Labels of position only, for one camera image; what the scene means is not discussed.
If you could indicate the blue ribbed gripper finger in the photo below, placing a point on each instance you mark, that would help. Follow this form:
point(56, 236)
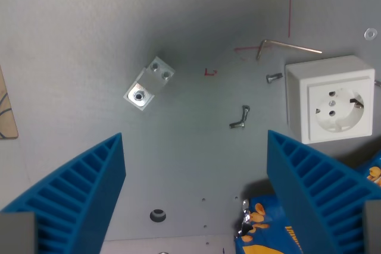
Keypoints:
point(74, 194)
point(315, 188)

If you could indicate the blue snack bag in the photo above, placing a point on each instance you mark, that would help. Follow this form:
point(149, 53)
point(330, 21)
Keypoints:
point(262, 230)

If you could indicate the short silver bolt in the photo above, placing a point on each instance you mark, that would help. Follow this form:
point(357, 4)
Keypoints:
point(274, 77)

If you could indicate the metal allen key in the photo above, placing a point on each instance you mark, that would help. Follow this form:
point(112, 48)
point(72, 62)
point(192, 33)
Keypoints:
point(285, 46)

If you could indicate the silver metal washer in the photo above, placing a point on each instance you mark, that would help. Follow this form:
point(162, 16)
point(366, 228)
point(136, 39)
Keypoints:
point(370, 33)

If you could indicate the white electrical wall socket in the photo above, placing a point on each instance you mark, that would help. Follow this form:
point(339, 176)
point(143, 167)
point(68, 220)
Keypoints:
point(333, 99)

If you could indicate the aluminium angle bracket block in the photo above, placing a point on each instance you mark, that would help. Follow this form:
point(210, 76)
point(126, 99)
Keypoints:
point(148, 84)

